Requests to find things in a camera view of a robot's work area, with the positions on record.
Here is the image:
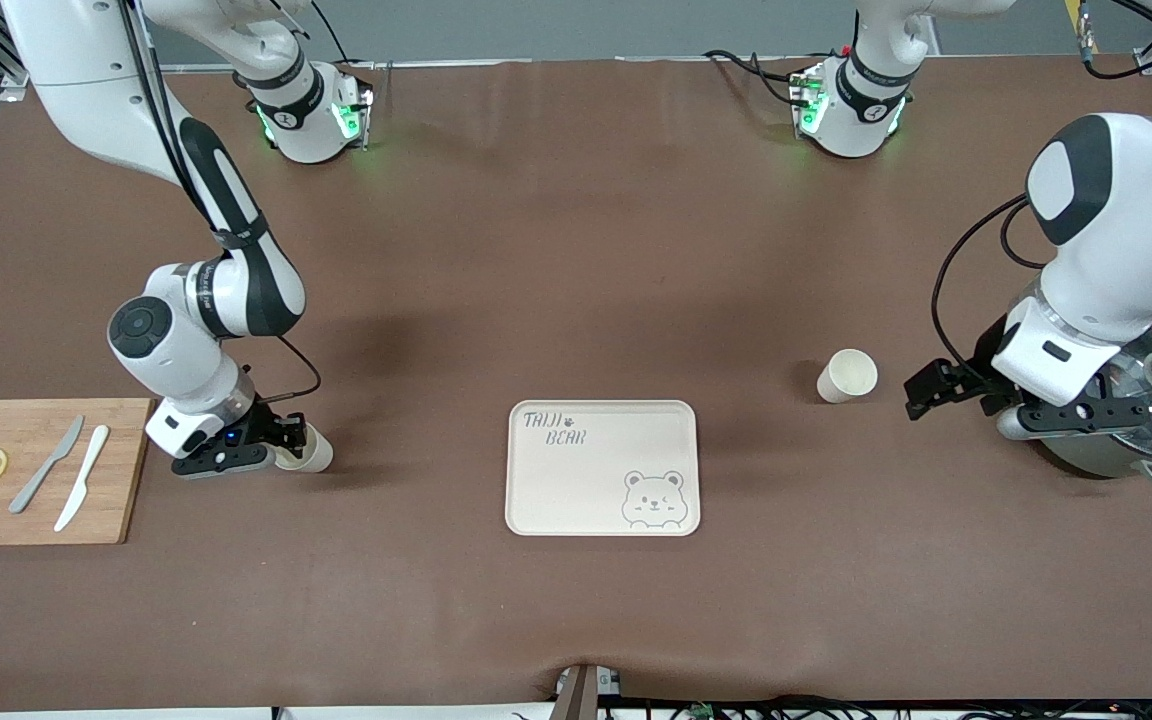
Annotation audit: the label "white plastic knife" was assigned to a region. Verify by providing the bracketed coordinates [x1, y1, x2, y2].
[54, 425, 111, 533]

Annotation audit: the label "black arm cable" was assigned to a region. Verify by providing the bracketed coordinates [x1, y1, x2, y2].
[119, 0, 323, 404]
[931, 0, 1152, 381]

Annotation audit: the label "white paper cup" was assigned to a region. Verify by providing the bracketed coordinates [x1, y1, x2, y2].
[816, 348, 879, 405]
[274, 425, 335, 474]

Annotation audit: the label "grey plastic knife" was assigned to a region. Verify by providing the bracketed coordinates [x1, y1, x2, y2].
[8, 415, 86, 515]

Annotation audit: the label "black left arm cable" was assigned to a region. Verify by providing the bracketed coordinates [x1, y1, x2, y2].
[931, 0, 1152, 381]

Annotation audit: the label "wooden cutting board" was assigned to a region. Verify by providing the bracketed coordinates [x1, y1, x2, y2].
[0, 398, 157, 547]

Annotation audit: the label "black cables at arm base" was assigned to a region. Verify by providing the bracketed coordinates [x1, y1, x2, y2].
[703, 48, 817, 106]

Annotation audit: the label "cream tray with bear print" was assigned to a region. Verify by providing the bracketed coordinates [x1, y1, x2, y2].
[505, 400, 701, 537]

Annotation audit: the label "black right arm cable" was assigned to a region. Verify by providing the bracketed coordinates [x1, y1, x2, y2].
[119, 0, 323, 404]

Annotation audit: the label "thin black base cable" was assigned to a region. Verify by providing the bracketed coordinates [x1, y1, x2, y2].
[311, 0, 377, 91]

